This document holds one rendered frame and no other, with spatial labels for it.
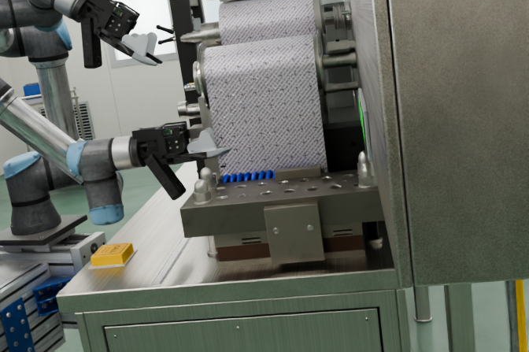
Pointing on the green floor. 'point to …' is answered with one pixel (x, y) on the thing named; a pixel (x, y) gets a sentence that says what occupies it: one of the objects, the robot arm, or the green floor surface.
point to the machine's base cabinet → (256, 325)
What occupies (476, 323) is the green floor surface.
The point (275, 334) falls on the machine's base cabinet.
